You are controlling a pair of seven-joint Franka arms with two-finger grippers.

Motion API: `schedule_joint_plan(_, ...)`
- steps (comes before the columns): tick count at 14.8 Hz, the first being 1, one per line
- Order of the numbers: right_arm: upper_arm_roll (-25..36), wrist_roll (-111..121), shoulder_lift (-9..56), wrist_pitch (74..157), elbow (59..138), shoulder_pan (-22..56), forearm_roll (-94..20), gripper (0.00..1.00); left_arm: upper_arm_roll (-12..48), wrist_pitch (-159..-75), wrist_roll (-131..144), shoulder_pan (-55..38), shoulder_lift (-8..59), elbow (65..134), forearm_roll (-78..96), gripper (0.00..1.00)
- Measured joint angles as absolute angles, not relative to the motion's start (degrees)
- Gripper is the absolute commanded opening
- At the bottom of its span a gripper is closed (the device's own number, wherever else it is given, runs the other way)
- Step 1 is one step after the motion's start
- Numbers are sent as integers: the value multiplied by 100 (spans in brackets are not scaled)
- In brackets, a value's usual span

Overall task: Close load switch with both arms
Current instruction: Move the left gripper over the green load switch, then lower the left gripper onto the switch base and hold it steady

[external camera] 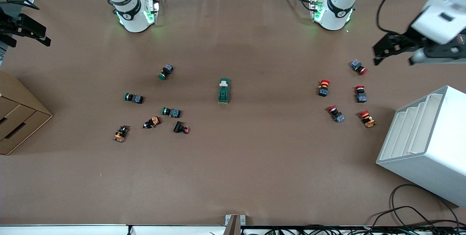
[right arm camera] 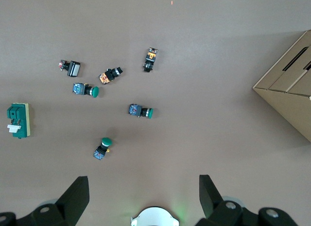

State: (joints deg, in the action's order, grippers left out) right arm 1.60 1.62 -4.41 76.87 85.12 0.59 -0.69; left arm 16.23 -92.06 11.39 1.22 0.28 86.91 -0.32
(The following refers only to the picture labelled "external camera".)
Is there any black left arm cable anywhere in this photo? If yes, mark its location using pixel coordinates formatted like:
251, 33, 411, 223
376, 0, 426, 34

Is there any green load switch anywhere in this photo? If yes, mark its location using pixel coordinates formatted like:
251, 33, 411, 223
218, 78, 231, 104

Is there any white table edge rail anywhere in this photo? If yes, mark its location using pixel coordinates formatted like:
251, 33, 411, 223
0, 224, 226, 235

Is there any red pushbutton blue block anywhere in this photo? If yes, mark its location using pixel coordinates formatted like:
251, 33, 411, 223
327, 105, 345, 123
355, 85, 368, 103
350, 59, 368, 75

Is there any red pushbutton orange block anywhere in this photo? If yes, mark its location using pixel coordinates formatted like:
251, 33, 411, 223
359, 110, 376, 128

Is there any black cable loop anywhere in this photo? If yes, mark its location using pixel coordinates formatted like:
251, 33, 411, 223
370, 184, 460, 230

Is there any white slotted storage rack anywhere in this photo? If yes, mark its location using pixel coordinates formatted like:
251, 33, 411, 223
376, 85, 466, 207

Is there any brown cardboard drawer box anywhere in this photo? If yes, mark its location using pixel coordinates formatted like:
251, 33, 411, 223
0, 69, 54, 155

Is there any black cable bundle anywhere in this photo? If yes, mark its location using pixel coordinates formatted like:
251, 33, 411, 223
242, 224, 466, 235

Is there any green mushroom pushbutton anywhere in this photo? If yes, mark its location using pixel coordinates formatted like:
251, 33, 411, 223
124, 93, 144, 104
161, 107, 181, 118
158, 64, 174, 80

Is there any black switch orange contact block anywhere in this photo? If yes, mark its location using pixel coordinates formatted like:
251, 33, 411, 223
113, 125, 130, 143

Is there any metal table bracket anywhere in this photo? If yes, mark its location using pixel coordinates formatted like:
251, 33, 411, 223
225, 214, 246, 235

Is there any red emergency button yellow ring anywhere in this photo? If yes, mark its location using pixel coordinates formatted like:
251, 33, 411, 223
317, 79, 331, 97

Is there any black selector switch orange block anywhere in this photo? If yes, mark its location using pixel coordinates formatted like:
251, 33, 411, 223
143, 116, 161, 130

